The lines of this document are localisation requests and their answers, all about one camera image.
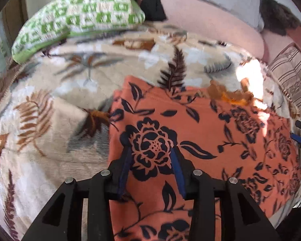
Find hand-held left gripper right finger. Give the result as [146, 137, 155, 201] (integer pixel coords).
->
[171, 147, 279, 241]

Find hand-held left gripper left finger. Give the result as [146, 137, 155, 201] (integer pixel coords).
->
[22, 144, 133, 241]

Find orange floral shirt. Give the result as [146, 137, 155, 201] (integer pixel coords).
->
[108, 75, 301, 241]

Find striped brown cushion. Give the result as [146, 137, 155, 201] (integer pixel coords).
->
[267, 44, 301, 121]

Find leaf-print fleece blanket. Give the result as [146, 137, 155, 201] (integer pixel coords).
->
[0, 21, 301, 241]

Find pink padded headboard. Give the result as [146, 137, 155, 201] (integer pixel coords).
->
[262, 28, 301, 63]

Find person's dark trousers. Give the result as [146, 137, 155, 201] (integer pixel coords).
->
[276, 206, 301, 241]

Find brown furry garment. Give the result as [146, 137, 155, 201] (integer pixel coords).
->
[259, 0, 301, 36]

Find pink bolster cushion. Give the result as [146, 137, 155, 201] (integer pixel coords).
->
[140, 0, 266, 61]

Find green patterned pillow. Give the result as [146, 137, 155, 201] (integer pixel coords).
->
[11, 0, 146, 64]

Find black garment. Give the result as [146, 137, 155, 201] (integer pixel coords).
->
[64, 0, 167, 22]

